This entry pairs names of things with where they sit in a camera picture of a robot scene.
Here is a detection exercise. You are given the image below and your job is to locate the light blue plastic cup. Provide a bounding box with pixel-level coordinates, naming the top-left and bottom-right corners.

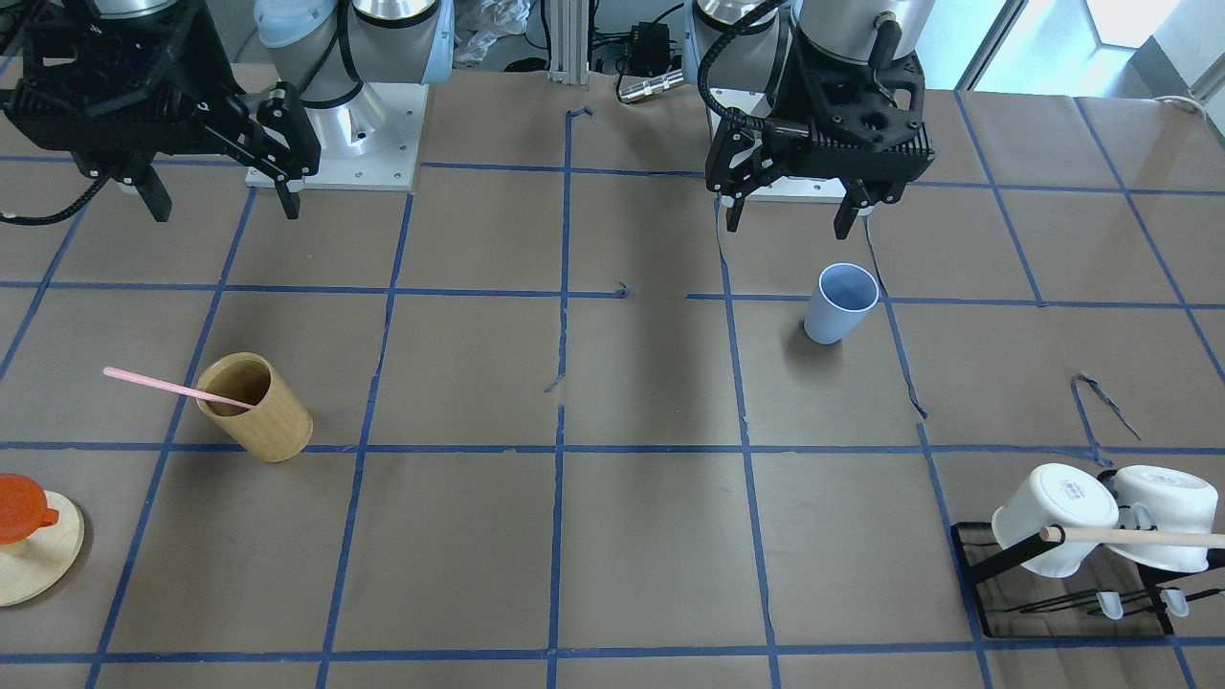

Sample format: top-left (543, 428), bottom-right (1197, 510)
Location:
top-left (802, 262), bottom-right (880, 345)

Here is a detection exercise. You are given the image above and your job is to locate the orange plastic lid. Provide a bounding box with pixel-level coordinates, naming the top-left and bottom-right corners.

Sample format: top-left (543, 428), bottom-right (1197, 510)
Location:
top-left (1, 474), bottom-right (58, 546)

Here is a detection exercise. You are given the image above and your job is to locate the black power adapter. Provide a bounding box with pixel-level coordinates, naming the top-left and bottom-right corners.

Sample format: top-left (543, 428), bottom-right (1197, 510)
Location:
top-left (622, 21), bottom-right (673, 78)

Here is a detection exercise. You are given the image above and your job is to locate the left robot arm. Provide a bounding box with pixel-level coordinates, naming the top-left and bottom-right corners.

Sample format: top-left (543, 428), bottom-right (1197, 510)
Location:
top-left (684, 1), bottom-right (937, 239)

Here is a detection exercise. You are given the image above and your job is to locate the aluminium frame post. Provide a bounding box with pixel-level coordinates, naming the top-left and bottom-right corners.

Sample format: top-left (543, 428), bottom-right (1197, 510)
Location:
top-left (541, 0), bottom-right (594, 88)

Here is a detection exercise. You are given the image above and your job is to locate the silver cable connector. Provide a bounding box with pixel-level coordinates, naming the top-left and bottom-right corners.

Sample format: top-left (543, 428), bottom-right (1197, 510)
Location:
top-left (615, 69), bottom-right (685, 104)

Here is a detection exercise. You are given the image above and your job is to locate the round wooden stand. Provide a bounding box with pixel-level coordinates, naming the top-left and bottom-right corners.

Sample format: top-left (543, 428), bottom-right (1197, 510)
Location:
top-left (1, 490), bottom-right (86, 607)

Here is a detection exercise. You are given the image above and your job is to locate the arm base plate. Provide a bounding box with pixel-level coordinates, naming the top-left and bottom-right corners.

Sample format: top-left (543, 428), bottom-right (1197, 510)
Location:
top-left (704, 88), bottom-right (873, 208)
top-left (288, 83), bottom-right (430, 191)

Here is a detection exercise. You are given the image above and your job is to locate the wooden rack rod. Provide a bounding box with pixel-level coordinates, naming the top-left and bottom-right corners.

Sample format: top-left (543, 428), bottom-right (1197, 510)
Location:
top-left (1036, 523), bottom-right (1225, 549)

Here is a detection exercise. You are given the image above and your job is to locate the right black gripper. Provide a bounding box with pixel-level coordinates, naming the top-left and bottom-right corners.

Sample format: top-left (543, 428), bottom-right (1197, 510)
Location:
top-left (2, 1), bottom-right (323, 223)

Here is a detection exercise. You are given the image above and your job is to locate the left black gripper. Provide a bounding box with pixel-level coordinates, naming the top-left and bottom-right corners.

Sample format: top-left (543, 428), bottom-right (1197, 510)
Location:
top-left (722, 38), bottom-right (936, 242)

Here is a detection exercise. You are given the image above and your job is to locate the bamboo cylindrical holder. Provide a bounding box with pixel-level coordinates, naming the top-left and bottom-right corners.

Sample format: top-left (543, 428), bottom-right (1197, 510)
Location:
top-left (196, 352), bottom-right (314, 463)

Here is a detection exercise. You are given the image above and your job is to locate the pink chopstick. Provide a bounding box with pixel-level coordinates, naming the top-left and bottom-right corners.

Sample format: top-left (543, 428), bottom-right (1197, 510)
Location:
top-left (103, 367), bottom-right (254, 411)

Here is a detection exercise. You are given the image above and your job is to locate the white mug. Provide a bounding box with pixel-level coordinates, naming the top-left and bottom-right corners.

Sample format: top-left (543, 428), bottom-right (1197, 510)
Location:
top-left (1107, 465), bottom-right (1219, 574)
top-left (991, 463), bottom-right (1118, 548)

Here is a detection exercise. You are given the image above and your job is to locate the black wire mug rack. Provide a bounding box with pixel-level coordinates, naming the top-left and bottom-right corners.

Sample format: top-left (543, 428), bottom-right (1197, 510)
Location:
top-left (952, 467), bottom-right (1223, 638)

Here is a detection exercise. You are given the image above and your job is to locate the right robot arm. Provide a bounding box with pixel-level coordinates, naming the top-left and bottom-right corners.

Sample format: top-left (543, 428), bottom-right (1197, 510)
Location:
top-left (2, 1), bottom-right (454, 226)

